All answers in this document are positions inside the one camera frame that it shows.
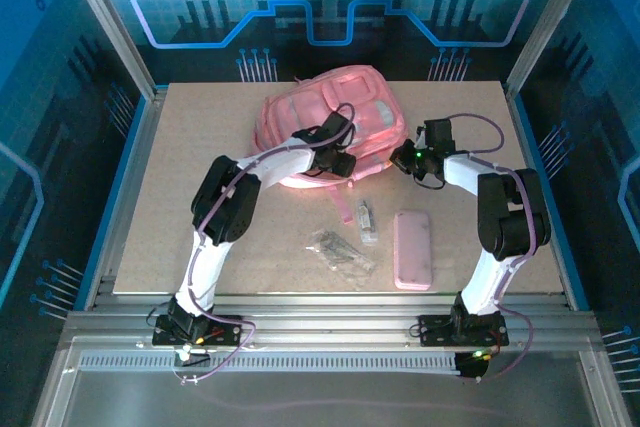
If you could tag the pink backpack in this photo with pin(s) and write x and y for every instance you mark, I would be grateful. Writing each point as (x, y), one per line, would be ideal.
(310, 107)

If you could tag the small clear plastic packet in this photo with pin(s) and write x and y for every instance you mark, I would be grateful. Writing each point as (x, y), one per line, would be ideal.
(366, 222)

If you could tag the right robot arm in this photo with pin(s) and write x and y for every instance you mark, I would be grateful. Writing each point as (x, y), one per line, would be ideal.
(505, 217)

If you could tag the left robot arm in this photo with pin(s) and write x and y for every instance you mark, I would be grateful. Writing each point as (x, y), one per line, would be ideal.
(225, 197)

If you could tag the clear bag of pens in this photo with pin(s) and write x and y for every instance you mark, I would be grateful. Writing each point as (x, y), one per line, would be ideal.
(340, 254)

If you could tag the pink pencil case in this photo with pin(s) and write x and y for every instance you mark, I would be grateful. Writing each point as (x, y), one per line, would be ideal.
(412, 252)

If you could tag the black controller box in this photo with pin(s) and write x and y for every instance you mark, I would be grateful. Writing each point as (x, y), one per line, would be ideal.
(472, 366)

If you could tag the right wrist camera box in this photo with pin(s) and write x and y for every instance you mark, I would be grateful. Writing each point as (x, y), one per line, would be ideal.
(438, 131)

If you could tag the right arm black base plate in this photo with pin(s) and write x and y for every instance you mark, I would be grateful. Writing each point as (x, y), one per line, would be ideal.
(435, 329)

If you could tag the aluminium corner post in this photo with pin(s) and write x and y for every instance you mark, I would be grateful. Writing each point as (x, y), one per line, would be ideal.
(107, 22)
(545, 22)

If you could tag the aluminium table frame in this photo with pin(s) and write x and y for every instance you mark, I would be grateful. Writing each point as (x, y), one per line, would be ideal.
(320, 327)

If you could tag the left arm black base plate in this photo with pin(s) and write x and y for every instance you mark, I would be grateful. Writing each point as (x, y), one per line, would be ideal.
(225, 331)

